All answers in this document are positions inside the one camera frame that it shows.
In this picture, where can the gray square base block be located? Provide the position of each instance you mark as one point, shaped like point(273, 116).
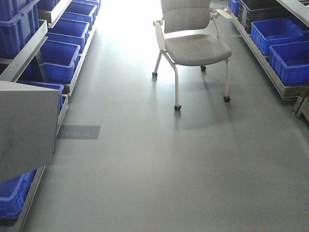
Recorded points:
point(28, 121)

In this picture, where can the left steel bin rack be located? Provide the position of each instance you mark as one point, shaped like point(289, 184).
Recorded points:
point(49, 48)

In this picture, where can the steel bin rack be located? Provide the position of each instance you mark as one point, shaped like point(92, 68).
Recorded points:
point(281, 48)
point(49, 48)

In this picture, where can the right steel bin rack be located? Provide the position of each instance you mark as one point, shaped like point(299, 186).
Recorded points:
point(281, 48)

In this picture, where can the gray office chair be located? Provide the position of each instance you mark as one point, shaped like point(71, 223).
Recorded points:
point(195, 49)

